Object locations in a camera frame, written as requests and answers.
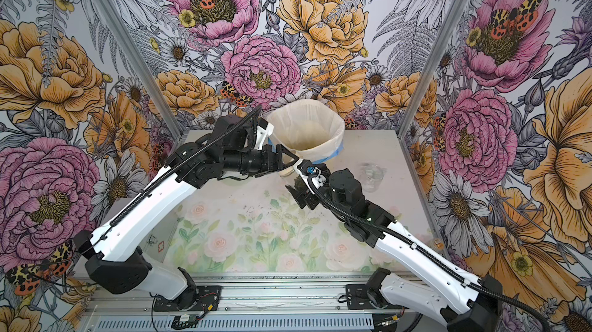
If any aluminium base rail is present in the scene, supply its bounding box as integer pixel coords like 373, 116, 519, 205
78, 272, 446, 331

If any aluminium corner post right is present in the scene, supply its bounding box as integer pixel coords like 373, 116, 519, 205
397, 0, 470, 142

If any aluminium corner post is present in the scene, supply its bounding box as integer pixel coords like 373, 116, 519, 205
397, 0, 470, 142
92, 0, 183, 142

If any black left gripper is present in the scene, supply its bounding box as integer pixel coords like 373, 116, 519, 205
222, 145, 298, 179

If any silver metal case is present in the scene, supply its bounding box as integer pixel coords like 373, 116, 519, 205
72, 198, 177, 287

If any glass jar with tea leaves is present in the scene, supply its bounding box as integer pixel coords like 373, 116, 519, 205
358, 162, 385, 193

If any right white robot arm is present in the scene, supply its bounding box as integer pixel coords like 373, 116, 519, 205
287, 159, 550, 331

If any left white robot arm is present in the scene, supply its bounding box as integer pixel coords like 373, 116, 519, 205
74, 108, 298, 310

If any aluminium corner post left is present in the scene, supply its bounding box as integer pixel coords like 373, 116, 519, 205
92, 0, 183, 142

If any small glass spice bottle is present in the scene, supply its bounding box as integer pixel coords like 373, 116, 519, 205
430, 238, 446, 252

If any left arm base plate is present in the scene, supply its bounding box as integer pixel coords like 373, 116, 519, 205
153, 286, 222, 313

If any beige trash bin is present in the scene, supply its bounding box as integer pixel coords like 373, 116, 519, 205
294, 151, 338, 171

